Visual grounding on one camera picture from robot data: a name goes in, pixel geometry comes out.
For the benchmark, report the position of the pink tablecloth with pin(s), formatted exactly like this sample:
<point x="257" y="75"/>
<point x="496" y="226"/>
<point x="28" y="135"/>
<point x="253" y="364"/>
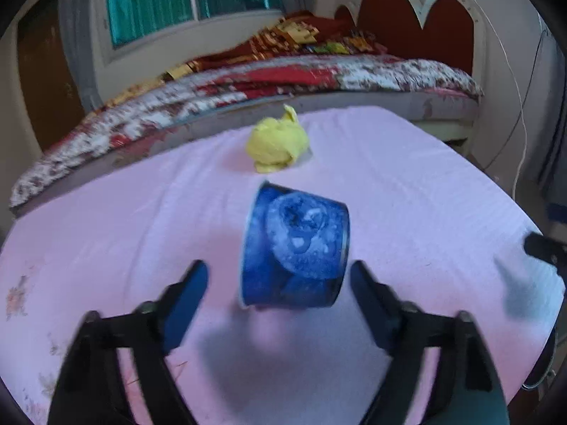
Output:
<point x="133" y="230"/>

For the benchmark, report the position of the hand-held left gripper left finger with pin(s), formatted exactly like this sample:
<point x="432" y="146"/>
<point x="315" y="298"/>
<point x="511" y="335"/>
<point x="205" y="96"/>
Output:
<point x="186" y="305"/>

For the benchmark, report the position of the grey hanging cloth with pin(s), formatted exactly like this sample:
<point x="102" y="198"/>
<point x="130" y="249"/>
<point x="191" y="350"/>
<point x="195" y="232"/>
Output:
<point x="553" y="110"/>

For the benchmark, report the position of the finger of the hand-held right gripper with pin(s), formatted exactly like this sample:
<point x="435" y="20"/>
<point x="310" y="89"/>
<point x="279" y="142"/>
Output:
<point x="547" y="250"/>

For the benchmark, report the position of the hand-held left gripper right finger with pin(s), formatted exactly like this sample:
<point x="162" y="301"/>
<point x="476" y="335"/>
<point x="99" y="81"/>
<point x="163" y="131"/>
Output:
<point x="376" y="307"/>

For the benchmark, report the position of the red patterned blanket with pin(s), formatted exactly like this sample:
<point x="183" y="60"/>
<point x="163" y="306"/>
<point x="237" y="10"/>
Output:
<point x="274" y="35"/>

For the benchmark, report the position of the crumpled yellow cloth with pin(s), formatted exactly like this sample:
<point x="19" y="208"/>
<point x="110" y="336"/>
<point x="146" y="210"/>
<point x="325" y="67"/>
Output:
<point x="277" y="141"/>

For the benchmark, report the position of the brown wooden door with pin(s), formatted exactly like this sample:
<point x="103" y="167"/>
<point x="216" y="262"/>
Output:
<point x="48" y="75"/>

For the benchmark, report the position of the floral bed mattress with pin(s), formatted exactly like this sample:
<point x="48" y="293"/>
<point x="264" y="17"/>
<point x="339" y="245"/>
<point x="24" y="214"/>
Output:
<point x="398" y="75"/>

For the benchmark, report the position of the window with white frame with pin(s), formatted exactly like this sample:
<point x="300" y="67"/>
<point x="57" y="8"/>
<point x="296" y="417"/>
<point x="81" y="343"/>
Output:
<point x="177" y="0"/>

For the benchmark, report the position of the cream bed frame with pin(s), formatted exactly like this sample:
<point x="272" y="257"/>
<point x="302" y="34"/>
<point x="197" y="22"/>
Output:
<point x="447" y="128"/>

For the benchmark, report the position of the colourful pillow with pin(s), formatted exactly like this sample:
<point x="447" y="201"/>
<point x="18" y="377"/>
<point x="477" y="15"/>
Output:
<point x="350" y="43"/>

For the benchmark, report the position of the blue printed cup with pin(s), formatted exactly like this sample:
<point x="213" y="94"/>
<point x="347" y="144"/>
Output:
<point x="292" y="239"/>

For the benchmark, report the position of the red heart-shaped headboard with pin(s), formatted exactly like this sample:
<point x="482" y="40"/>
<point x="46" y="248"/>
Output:
<point x="398" y="22"/>

